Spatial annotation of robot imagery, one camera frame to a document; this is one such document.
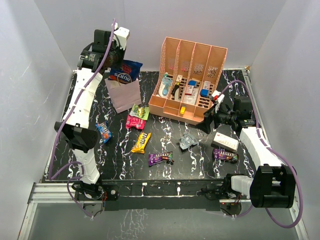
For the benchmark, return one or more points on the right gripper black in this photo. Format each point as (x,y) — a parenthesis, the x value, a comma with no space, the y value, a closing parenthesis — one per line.
(205,125)

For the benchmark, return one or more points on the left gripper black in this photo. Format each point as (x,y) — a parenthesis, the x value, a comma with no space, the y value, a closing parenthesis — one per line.
(122,53)

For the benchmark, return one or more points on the blue Burts chips bag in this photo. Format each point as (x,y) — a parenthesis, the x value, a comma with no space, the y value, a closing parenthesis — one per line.
(127,73)

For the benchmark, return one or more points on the clear silver snack wrapper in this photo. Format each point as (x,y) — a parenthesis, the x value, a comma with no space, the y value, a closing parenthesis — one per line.
(187,140)

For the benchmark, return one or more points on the pale pink paper bag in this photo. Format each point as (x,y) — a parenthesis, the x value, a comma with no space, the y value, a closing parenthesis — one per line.
(123,96)

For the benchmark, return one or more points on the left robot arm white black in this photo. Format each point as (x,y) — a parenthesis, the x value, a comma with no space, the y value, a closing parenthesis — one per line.
(106,51)

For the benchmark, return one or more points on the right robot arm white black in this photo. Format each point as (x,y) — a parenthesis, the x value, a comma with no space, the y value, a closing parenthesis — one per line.
(273,185)

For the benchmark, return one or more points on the white rectangular box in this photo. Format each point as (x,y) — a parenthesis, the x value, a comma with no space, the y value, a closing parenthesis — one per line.
(226,142)

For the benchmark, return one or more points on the blue white item pack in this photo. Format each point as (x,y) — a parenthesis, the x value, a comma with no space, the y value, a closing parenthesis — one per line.
(205,91)

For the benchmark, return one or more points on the white plastic packet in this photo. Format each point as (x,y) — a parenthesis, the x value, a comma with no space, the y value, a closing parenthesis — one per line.
(190,99)

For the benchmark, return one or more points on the small yellow box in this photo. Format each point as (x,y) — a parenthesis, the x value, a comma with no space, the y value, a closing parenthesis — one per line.
(182,110)

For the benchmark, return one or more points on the purple M&M's packet right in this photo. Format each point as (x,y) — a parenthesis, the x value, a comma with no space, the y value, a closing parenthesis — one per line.
(225,156)

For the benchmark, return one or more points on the purple m&m's packet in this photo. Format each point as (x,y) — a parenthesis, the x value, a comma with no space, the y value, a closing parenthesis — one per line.
(225,156)
(156,158)

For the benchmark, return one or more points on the black yellow utility knife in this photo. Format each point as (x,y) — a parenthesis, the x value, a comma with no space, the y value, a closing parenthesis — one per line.
(176,92)

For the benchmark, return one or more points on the orange desk file organizer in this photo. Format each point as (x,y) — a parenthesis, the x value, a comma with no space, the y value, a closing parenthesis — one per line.
(185,60)

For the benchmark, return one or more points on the light blue tape dispenser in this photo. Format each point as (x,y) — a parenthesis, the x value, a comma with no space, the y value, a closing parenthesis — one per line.
(165,85)

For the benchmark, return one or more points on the purple M&M's packet centre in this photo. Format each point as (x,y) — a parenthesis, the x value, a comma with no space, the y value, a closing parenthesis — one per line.
(156,158)

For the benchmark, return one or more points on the green candy packet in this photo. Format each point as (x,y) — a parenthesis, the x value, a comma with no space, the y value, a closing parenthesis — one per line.
(140,112)

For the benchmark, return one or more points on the pink candy packet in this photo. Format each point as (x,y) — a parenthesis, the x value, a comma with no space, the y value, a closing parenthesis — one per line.
(135,122)

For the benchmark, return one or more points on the yellow M&M's packet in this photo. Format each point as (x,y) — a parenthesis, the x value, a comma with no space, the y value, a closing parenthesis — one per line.
(141,143)

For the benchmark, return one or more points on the blue M&M's packet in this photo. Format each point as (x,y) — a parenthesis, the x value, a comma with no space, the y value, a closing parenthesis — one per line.
(104,131)

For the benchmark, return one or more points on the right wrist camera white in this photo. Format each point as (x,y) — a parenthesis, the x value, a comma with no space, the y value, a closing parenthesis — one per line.
(217,98)

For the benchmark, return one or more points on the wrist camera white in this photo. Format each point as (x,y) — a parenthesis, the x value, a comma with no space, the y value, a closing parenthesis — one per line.
(121,36)
(217,98)

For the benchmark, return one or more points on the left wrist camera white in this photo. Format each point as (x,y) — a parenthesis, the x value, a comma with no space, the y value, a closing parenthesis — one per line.
(121,36)

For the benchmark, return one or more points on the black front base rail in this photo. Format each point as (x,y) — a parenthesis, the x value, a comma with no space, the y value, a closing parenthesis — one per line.
(170,194)

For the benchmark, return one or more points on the aluminium frame rail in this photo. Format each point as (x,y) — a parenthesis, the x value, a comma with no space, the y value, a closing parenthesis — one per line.
(51,215)

